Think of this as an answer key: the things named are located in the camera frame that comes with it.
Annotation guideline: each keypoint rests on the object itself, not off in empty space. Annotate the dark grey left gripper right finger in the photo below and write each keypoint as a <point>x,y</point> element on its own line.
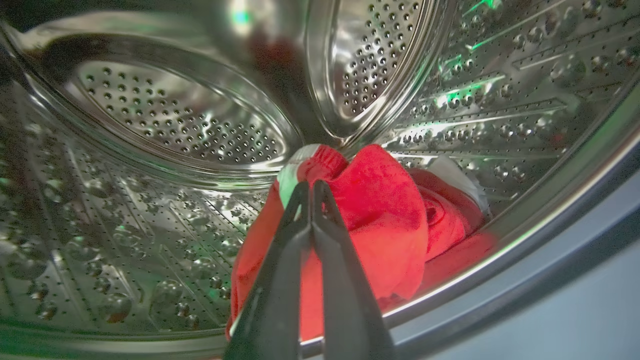
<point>345,300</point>

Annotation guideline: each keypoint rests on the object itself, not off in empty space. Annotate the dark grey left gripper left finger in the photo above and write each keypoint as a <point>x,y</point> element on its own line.
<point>277,300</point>

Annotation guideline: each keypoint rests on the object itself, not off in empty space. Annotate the red garment with white trim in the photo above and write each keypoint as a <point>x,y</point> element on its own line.
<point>380,220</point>

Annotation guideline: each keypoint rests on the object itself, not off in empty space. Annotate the stainless steel washing machine drum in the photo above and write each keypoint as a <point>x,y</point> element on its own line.
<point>165,150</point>

